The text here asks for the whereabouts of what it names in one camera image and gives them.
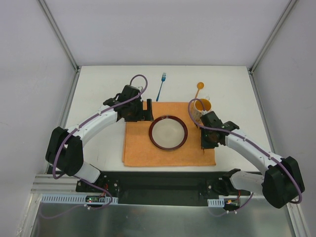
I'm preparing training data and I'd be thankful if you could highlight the white floral mug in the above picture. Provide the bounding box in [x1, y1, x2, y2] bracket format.
[190, 96, 212, 123]

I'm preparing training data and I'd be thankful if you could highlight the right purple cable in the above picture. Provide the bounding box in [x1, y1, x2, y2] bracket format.
[188, 98, 303, 218]

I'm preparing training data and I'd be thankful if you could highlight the left aluminium frame post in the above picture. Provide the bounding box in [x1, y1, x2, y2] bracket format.
[37, 0, 79, 72]

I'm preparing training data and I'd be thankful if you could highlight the white cable duct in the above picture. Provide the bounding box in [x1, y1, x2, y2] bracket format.
[41, 194, 119, 205]
[207, 198, 225, 208]

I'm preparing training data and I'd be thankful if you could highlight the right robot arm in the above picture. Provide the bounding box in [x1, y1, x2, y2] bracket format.
[200, 111, 305, 208]

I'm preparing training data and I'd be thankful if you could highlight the aluminium frame post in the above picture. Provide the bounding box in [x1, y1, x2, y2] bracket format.
[37, 0, 79, 72]
[248, 0, 298, 75]

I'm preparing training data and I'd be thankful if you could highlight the left white cable duct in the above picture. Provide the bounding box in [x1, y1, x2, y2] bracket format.
[41, 194, 119, 205]

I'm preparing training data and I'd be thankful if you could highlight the right white cable duct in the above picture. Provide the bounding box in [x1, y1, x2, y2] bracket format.
[207, 198, 225, 208]

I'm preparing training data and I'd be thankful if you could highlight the purple cable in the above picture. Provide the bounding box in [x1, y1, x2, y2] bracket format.
[39, 74, 149, 219]
[188, 98, 303, 218]

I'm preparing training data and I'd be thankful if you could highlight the orange cloth placemat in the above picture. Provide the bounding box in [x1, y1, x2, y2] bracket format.
[122, 102, 216, 167]

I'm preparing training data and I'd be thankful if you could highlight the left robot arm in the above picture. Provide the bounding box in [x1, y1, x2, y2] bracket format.
[45, 85, 154, 192]

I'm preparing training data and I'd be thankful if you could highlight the right aluminium frame post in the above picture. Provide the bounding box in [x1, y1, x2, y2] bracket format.
[248, 0, 298, 75]

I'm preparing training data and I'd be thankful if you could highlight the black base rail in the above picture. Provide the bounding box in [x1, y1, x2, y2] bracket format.
[75, 170, 251, 207]

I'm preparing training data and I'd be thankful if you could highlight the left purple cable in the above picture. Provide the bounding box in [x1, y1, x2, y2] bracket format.
[39, 74, 149, 219]

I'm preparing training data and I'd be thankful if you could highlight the aluminium front rail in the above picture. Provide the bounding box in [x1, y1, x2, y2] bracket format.
[31, 174, 78, 194]

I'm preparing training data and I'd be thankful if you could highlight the blue metal fork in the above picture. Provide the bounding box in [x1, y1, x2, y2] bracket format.
[156, 72, 166, 102]

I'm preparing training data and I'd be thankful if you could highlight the red rimmed plate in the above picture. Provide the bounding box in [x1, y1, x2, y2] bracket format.
[149, 115, 188, 151]

